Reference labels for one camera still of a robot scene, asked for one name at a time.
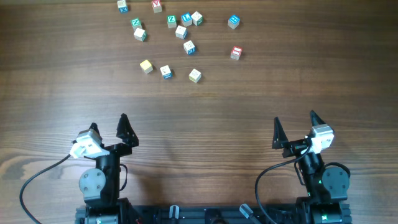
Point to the left green Z block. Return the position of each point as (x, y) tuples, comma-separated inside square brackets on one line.
[(136, 23)]

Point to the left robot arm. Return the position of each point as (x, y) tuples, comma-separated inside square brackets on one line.
[(101, 185)]

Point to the white block blue D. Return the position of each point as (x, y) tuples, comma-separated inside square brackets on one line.
[(189, 47)]

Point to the white block green N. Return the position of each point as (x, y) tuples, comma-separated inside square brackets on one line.
[(197, 18)]

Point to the white block blue side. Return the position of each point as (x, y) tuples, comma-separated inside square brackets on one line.
[(181, 32)]

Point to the blue top block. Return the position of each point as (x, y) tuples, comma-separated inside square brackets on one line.
[(233, 21)]

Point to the middle green Z block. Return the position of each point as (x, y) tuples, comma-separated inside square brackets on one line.
[(171, 21)]

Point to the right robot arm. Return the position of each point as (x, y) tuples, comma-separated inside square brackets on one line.
[(326, 184)]

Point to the red top block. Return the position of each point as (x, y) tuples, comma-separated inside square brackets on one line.
[(236, 52)]

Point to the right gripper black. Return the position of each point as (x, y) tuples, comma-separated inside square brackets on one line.
[(280, 139)]

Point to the green z block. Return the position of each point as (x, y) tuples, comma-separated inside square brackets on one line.
[(171, 21), (136, 23)]

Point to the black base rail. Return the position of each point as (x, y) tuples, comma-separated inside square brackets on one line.
[(214, 214)]

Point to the block with blue X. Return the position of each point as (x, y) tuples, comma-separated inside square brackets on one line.
[(122, 6)]

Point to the white block green side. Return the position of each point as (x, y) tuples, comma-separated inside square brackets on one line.
[(140, 34)]

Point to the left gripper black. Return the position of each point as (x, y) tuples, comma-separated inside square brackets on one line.
[(129, 138)]

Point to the yellow S block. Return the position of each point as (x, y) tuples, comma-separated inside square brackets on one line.
[(146, 66)]

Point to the white block bird picture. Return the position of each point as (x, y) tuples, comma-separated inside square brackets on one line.
[(166, 72)]

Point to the blue L block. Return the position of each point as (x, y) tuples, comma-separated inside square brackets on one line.
[(186, 19)]

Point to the white block yellow O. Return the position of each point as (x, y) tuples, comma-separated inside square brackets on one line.
[(195, 75)]

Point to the block with red V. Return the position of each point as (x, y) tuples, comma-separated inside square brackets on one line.
[(156, 5)]

